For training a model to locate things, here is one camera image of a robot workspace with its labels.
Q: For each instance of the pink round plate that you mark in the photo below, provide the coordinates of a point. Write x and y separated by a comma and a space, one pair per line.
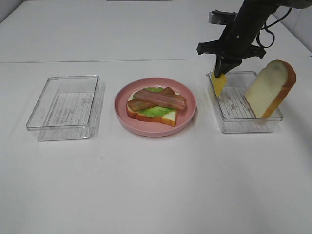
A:
154, 129

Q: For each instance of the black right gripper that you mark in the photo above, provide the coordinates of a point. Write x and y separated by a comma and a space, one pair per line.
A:
235, 42

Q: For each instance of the green lettuce leaf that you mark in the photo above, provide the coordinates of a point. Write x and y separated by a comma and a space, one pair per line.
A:
140, 109

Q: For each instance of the clear plastic tray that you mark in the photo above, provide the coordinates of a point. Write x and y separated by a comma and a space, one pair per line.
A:
68, 108
232, 111

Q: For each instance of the yellow cheese slice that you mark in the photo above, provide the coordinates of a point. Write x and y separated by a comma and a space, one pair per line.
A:
218, 83

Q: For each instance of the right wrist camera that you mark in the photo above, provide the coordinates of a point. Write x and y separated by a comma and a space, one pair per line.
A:
221, 17

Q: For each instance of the brown bacon strip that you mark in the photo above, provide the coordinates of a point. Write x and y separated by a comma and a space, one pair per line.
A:
139, 105

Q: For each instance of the bread slice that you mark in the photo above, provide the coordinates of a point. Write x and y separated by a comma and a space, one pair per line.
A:
270, 88
156, 114

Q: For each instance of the clear right plastic tray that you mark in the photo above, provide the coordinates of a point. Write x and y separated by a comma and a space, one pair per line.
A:
232, 111

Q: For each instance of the pink bacon strip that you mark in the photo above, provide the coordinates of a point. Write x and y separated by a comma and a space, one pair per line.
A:
166, 100

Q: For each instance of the clear left plastic tray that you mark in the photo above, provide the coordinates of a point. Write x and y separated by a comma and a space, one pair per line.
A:
68, 108

